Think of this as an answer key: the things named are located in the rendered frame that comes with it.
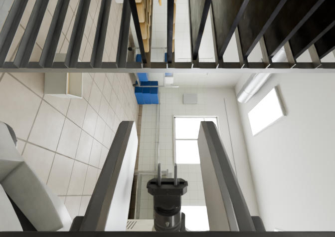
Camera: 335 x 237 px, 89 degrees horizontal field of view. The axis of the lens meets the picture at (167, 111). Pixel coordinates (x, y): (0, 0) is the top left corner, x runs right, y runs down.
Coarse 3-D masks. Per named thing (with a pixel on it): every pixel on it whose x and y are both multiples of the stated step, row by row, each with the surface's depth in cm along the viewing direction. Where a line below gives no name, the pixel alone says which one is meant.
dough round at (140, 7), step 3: (138, 3) 45; (141, 3) 45; (138, 6) 45; (141, 6) 45; (138, 9) 45; (141, 9) 45; (144, 9) 49; (138, 12) 45; (141, 12) 45; (144, 12) 49; (138, 15) 46; (141, 15) 46; (144, 15) 49; (141, 18) 46; (144, 18) 49; (141, 21) 48
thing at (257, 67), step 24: (0, 72) 65; (24, 72) 65; (48, 72) 65; (72, 72) 65; (96, 72) 65; (120, 72) 65; (144, 72) 65; (168, 72) 65; (192, 72) 65; (216, 72) 65; (240, 72) 65; (264, 72) 65; (288, 72) 65; (312, 72) 65
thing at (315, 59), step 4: (308, 48) 65; (312, 48) 63; (312, 52) 63; (316, 52) 62; (312, 56) 63; (316, 56) 62; (312, 60) 63; (316, 60) 62; (320, 60) 60; (316, 64) 62; (320, 64) 60; (316, 68) 62; (320, 68) 62
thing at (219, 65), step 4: (212, 12) 68; (212, 16) 67; (212, 20) 67; (212, 24) 67; (212, 28) 67; (212, 32) 67; (212, 36) 67; (216, 44) 63; (216, 48) 62; (216, 52) 62; (216, 56) 62; (216, 60) 62; (220, 60) 63; (216, 64) 62; (220, 64) 63; (216, 68) 62; (220, 68) 62
